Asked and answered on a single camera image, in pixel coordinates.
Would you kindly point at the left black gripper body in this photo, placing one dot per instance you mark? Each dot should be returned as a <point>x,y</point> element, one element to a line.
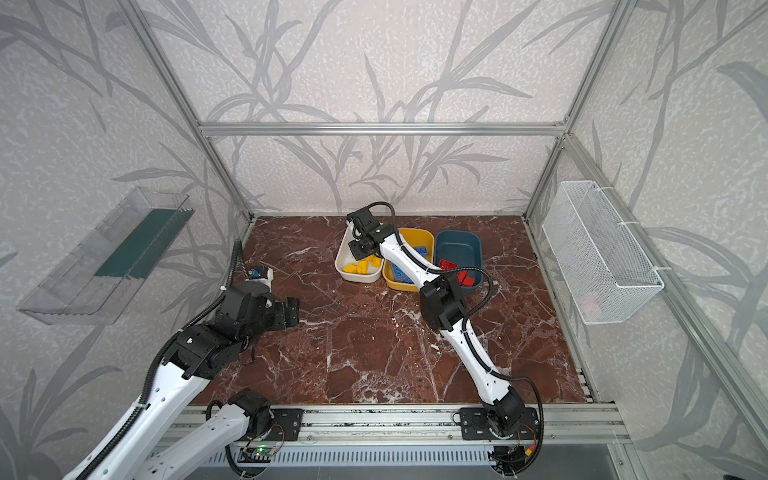
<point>285,312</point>

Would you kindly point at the dark teal plastic bin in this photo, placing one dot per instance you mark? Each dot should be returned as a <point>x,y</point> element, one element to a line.
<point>462,248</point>

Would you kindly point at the white plastic bin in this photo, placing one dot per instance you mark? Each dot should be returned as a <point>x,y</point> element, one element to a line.
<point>345,257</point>

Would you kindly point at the right wiring bundle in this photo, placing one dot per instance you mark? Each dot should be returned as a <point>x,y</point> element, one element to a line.
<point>516,453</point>

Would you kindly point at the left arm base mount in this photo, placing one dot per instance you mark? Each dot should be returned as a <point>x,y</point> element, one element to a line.
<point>289,418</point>

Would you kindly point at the white wire mesh basket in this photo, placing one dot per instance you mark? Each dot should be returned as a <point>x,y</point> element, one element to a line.
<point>607,272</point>

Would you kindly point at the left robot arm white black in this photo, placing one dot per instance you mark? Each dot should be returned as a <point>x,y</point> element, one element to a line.
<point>124,452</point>

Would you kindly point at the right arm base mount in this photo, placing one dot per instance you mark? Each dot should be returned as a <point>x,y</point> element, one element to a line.
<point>474,425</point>

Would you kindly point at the red brick wide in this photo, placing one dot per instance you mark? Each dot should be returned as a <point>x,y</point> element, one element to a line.
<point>446,265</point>

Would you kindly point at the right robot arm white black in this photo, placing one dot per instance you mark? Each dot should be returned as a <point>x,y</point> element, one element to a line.
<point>509,402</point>

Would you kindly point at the aluminium front rail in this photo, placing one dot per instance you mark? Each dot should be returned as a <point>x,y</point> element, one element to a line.
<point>431,424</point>

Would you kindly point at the clear plastic wall shelf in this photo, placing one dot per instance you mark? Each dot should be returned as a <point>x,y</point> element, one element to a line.
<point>94,284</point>

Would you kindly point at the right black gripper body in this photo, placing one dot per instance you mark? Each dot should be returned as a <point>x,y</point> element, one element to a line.
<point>359,244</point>

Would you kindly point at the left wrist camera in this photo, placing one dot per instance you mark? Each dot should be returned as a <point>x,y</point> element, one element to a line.
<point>261,274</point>

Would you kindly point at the yellow plastic bin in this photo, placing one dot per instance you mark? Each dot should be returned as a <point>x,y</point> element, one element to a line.
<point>415,238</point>

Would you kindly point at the left circuit board with wires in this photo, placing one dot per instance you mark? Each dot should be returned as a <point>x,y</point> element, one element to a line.
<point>263,448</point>

